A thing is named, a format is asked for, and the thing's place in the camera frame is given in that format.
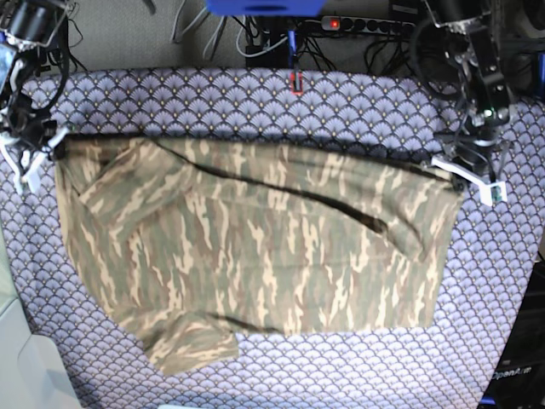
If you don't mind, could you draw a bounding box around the blue vertical clamp post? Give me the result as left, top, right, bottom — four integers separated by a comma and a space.
287, 30, 297, 69

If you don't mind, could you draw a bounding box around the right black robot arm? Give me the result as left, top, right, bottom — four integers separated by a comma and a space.
1, 1, 71, 155

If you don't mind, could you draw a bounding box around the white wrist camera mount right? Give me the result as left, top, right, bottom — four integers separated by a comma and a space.
1, 126, 70, 195

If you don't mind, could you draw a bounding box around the camouflage T-shirt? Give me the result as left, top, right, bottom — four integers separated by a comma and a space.
55, 138, 463, 375

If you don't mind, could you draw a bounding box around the red black table clamp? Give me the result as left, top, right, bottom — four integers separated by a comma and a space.
290, 71, 304, 95

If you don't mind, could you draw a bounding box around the black OpenArm box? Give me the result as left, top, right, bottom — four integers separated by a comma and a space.
481, 258, 544, 408

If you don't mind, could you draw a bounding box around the purple fan-pattern tablecloth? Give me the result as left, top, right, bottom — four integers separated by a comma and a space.
1, 69, 544, 408

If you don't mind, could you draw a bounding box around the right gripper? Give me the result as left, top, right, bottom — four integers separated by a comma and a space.
1, 94, 68, 160

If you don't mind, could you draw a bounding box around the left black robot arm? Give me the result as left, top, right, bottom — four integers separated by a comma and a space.
409, 1, 512, 206

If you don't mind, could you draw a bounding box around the blue mount plate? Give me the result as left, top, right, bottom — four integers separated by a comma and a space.
206, 0, 325, 16

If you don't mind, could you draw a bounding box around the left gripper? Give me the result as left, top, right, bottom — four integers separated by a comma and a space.
433, 125, 507, 193

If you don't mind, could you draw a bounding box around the white plastic bin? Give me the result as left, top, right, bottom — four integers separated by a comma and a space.
1, 244, 81, 408

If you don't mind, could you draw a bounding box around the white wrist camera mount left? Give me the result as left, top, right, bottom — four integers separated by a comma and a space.
431, 154, 508, 207

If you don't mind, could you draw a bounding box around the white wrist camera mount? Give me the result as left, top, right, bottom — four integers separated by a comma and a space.
1, 126, 70, 195
431, 154, 508, 207

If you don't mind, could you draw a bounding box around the black power strip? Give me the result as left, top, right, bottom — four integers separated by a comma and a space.
320, 15, 416, 37

